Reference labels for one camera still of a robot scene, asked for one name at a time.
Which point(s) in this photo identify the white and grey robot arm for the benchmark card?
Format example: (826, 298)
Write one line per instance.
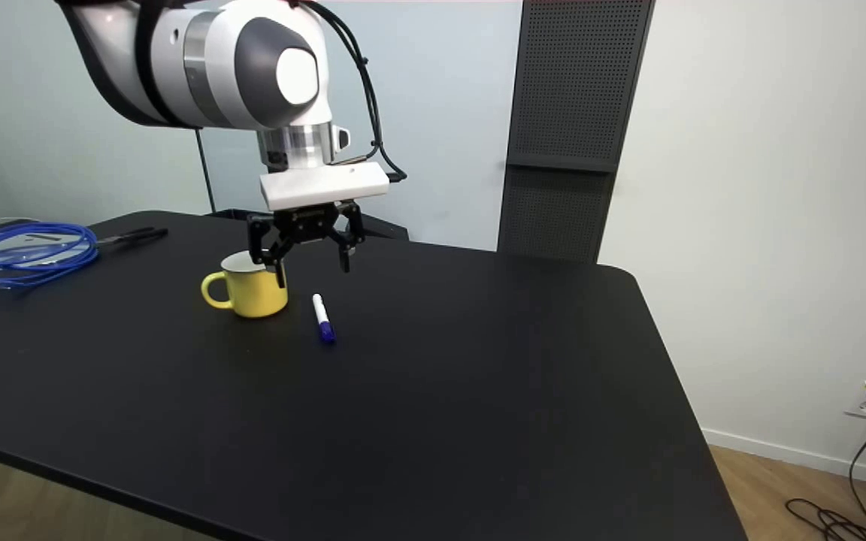
(224, 60)

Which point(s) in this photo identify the white marker with blue cap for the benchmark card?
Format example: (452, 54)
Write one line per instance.
(324, 320)

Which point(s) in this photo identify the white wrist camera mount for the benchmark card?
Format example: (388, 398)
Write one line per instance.
(324, 187)

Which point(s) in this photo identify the yellow enamel mug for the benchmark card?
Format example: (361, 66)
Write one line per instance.
(254, 292)

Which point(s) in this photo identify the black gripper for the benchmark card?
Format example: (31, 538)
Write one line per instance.
(302, 222)

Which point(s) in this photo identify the dark grey tall panel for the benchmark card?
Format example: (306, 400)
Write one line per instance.
(572, 120)

